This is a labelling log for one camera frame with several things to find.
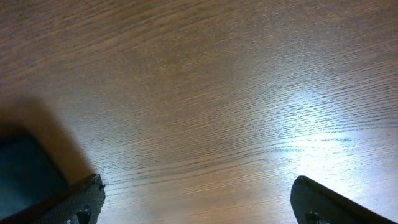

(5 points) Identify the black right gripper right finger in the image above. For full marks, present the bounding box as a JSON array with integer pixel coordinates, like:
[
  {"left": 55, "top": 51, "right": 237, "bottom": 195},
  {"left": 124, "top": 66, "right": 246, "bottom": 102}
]
[{"left": 290, "top": 175, "right": 397, "bottom": 224}]

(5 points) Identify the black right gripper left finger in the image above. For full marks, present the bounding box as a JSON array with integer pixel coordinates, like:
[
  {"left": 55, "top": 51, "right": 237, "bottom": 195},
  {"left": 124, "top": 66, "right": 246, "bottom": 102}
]
[{"left": 1, "top": 174, "right": 106, "bottom": 224}]

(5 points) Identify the dark green t-shirt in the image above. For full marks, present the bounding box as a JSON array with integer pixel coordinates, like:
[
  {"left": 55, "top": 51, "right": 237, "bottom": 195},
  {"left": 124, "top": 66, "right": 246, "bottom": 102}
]
[{"left": 1, "top": 132, "right": 68, "bottom": 220}]

